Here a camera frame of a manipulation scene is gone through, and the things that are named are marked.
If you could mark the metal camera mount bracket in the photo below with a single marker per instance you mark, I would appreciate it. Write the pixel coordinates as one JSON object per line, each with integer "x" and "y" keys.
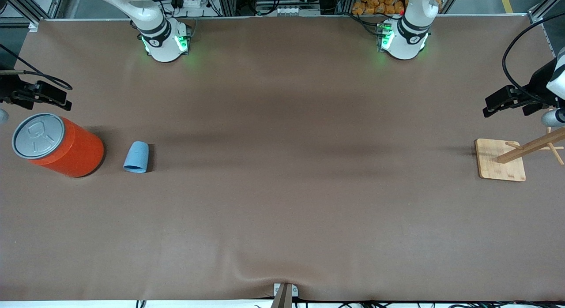
{"x": 284, "y": 294}

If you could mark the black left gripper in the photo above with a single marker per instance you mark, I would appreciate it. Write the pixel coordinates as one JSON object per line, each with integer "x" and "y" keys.
{"x": 537, "y": 84}

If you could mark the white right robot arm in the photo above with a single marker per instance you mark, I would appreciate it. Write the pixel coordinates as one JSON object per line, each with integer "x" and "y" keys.
{"x": 161, "y": 45}

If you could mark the brown table mat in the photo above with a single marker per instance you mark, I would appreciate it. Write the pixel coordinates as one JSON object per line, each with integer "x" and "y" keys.
{"x": 282, "y": 167}

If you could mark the white connector strip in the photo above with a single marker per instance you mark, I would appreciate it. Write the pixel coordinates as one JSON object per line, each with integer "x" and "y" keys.
{"x": 291, "y": 11}

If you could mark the aluminium frame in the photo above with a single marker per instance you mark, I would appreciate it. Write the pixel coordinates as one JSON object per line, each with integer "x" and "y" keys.
{"x": 540, "y": 10}
{"x": 26, "y": 10}

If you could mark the bag of orange snacks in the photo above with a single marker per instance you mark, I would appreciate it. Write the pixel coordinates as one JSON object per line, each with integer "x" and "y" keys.
{"x": 379, "y": 3}

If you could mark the wooden cup rack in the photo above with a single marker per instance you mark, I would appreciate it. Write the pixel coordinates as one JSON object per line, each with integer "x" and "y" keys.
{"x": 499, "y": 160}

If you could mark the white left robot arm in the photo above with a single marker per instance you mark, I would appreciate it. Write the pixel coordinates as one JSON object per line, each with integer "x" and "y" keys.
{"x": 404, "y": 43}

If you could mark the blue plastic cup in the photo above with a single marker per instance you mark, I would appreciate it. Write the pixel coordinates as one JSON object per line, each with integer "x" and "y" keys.
{"x": 137, "y": 155}

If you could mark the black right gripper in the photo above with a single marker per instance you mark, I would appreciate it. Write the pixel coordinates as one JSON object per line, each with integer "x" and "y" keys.
{"x": 8, "y": 88}

